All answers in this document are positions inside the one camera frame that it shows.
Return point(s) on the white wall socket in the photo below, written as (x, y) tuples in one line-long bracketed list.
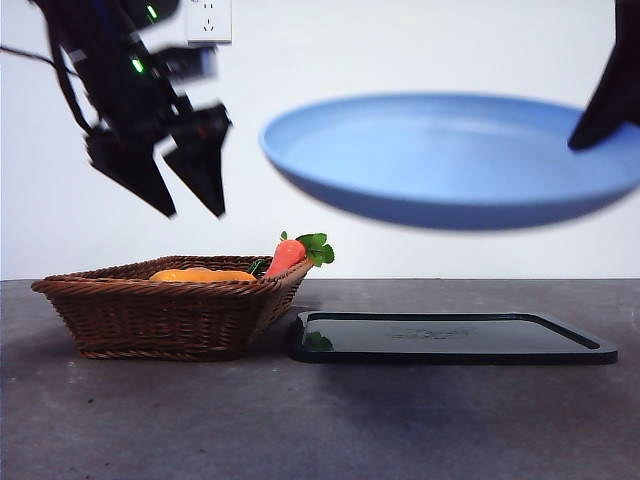
[(212, 22)]

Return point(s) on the yellow corn cob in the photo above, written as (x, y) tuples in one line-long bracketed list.
[(200, 275)]

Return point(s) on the brown wicker basket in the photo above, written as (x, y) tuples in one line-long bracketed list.
[(150, 320)]

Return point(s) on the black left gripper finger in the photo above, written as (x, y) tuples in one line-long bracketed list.
[(132, 170), (202, 160)]

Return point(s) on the grey camera box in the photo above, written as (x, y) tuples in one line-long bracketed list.
[(192, 62)]

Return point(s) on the orange toy carrot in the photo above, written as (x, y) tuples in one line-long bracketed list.
[(285, 257)]

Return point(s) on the blue round plate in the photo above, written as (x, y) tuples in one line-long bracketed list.
[(425, 160)]

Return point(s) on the black rectangular tray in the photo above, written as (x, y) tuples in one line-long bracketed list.
[(450, 345)]

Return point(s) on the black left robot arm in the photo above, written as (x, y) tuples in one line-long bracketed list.
[(105, 65)]

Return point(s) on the green toy vegetable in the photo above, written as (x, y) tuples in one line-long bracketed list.
[(259, 267)]

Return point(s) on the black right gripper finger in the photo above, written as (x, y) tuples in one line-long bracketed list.
[(610, 105)]

